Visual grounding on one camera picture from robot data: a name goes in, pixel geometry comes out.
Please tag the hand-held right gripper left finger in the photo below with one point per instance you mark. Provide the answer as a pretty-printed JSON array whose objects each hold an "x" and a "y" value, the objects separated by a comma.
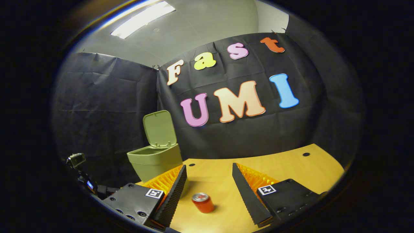
[{"x": 171, "y": 197}]

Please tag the black backdrop cloth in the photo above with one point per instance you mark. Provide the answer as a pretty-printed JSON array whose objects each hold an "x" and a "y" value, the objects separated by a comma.
[{"x": 242, "y": 136}]

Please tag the wooden desktop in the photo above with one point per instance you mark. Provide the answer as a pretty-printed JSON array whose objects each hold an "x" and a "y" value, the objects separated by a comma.
[{"x": 291, "y": 168}]

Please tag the green desktop garbage bin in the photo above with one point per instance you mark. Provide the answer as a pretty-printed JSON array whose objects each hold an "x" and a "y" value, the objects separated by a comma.
[{"x": 155, "y": 161}]

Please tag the red pop can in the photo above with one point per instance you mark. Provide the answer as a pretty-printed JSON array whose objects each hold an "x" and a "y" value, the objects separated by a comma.
[{"x": 203, "y": 204}]

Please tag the ceiling light panel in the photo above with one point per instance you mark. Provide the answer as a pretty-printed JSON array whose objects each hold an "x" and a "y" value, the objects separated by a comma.
[{"x": 142, "y": 20}]

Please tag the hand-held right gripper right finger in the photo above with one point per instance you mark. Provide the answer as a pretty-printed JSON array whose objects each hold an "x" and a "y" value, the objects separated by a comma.
[{"x": 247, "y": 194}]

